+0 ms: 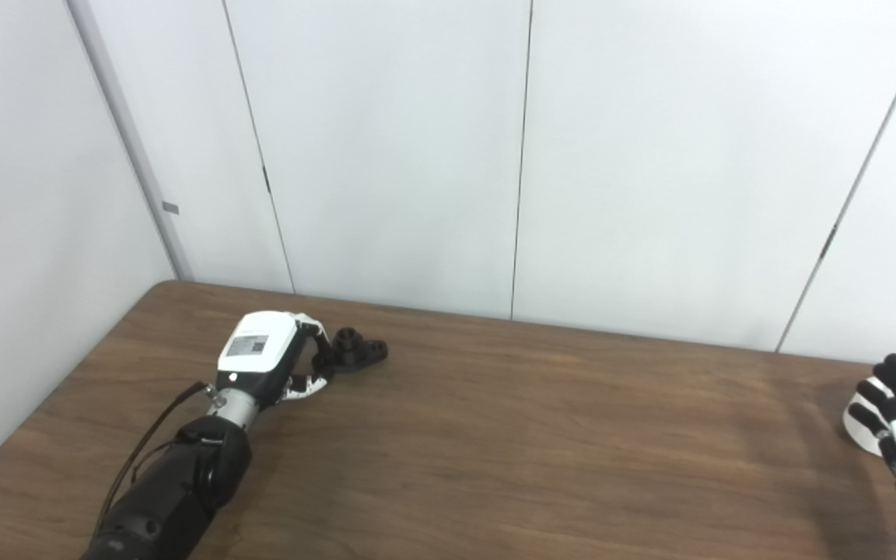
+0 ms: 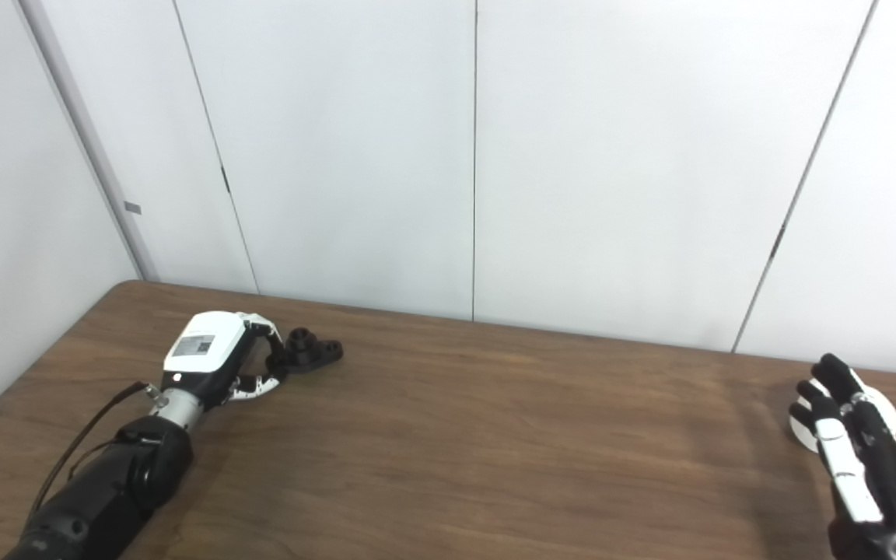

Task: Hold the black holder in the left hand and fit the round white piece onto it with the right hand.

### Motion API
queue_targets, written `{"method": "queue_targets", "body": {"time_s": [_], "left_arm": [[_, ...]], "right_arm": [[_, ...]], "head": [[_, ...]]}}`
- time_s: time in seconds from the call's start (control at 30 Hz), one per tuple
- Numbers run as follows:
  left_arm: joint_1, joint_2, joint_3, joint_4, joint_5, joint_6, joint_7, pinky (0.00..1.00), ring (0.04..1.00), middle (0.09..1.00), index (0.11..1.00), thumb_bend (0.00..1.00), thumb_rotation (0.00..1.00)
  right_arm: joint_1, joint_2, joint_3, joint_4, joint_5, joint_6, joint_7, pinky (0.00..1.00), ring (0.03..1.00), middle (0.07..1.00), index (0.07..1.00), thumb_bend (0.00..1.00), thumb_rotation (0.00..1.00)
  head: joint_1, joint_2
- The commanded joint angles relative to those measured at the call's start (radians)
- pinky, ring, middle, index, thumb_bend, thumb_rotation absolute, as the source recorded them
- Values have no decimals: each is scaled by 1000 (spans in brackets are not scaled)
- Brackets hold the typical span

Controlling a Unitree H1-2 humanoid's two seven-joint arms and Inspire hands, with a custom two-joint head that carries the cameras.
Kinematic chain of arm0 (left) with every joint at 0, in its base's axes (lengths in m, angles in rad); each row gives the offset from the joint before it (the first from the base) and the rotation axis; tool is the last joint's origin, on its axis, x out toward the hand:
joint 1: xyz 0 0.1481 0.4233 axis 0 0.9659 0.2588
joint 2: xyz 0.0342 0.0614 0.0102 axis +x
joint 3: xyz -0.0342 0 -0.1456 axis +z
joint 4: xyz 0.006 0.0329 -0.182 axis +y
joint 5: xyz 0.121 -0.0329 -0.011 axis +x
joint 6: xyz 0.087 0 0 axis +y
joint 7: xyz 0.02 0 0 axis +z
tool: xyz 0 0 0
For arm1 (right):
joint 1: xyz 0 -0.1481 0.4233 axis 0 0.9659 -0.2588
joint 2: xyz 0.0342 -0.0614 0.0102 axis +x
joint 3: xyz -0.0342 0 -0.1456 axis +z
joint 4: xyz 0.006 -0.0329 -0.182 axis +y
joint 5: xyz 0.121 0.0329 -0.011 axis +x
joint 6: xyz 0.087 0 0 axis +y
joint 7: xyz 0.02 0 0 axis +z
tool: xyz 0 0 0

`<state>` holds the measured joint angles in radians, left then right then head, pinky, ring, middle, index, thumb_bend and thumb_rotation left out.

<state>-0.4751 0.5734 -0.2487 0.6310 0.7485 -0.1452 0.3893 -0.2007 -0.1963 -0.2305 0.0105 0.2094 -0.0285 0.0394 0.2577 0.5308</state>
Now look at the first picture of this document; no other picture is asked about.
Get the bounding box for black holder with flange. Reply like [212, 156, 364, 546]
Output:
[329, 327, 389, 374]

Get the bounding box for round white piece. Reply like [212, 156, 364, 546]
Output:
[842, 377, 884, 457]

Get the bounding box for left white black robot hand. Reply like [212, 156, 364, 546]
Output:
[215, 311, 336, 405]

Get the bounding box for grey wall corner strip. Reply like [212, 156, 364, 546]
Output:
[65, 0, 194, 282]

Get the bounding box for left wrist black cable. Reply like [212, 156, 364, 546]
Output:
[94, 380, 227, 537]

